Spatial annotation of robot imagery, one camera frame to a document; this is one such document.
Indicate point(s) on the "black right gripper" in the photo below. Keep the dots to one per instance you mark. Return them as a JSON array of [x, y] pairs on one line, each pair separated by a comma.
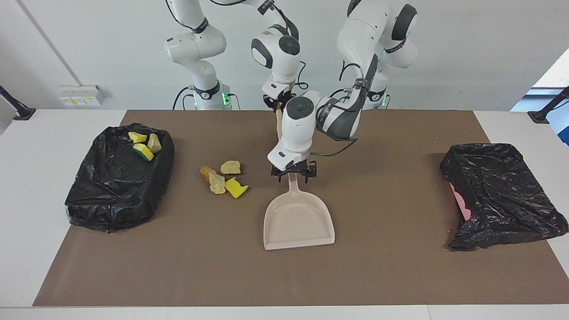
[[272, 100]]

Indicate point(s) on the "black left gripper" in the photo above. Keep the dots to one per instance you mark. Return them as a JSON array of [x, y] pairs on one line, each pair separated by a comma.
[[295, 168]]

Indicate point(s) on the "beige hand brush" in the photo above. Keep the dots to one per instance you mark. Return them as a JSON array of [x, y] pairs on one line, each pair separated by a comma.
[[279, 124]]

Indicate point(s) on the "beige plastic dustpan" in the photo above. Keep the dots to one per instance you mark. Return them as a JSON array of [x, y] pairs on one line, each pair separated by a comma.
[[298, 222]]

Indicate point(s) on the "yellow sponge piece notched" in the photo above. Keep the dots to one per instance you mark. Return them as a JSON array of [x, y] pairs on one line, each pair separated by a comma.
[[235, 187]]

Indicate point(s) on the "beige foam chunk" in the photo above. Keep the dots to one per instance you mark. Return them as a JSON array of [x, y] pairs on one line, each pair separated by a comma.
[[154, 142], [217, 183], [230, 167]]

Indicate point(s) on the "orange brown foam chunk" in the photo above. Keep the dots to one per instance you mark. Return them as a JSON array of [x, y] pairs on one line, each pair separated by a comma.
[[207, 172]]

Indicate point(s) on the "yellow sponge piece green backed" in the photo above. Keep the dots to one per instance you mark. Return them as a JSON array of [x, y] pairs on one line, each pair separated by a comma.
[[143, 152]]

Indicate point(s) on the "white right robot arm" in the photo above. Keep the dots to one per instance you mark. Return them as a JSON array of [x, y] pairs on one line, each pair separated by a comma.
[[200, 49]]

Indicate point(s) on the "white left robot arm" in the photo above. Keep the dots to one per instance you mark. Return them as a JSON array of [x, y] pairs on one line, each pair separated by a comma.
[[298, 129]]

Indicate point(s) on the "pink bin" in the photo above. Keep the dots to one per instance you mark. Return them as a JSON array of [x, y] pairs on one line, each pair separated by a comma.
[[462, 206]]

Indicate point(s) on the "black trash bag lined bin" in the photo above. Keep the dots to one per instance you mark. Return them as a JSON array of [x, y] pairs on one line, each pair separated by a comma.
[[111, 186]]

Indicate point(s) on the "black trash bag over pink bin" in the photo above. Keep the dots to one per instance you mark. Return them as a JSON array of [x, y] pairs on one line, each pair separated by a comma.
[[502, 191]]

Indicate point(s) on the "brown table mat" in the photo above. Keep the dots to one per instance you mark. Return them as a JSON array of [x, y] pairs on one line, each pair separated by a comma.
[[284, 275]]

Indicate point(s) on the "white wall socket box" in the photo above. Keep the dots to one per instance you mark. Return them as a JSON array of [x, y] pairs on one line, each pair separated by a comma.
[[80, 95]]

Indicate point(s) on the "white wall conduit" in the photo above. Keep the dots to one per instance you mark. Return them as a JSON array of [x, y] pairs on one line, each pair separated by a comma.
[[49, 42]]

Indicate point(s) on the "black clamp mount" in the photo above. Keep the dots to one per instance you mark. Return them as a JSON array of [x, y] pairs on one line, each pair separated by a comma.
[[540, 116], [22, 112]]

